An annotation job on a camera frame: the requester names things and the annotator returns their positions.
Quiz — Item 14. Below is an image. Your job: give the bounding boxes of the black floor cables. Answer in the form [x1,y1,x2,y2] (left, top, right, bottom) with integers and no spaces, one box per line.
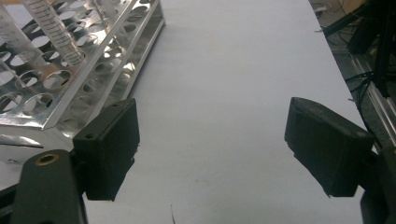
[344,70,376,113]

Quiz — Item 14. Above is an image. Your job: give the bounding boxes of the white table board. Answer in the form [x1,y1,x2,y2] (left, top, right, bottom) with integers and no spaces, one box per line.
[0,0,368,224]

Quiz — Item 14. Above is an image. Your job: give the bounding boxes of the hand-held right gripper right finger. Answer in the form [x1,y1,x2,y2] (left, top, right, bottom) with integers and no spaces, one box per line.
[283,96,375,198]

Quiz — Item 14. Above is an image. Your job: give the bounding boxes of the clear tube rack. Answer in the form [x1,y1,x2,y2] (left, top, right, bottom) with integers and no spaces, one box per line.
[0,0,166,166]

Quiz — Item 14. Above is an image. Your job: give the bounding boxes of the red-capped test tube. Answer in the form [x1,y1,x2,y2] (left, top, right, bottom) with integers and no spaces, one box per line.
[21,0,86,67]

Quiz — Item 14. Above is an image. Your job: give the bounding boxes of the aluminium floor rail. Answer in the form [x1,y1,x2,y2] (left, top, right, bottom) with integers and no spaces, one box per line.
[349,55,396,150]

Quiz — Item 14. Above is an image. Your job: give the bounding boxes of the black tripod stand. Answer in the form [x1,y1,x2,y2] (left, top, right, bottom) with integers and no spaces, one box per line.
[346,0,396,97]

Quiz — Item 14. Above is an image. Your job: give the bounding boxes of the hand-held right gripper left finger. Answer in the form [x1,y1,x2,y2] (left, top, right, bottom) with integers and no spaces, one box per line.
[72,97,141,202]

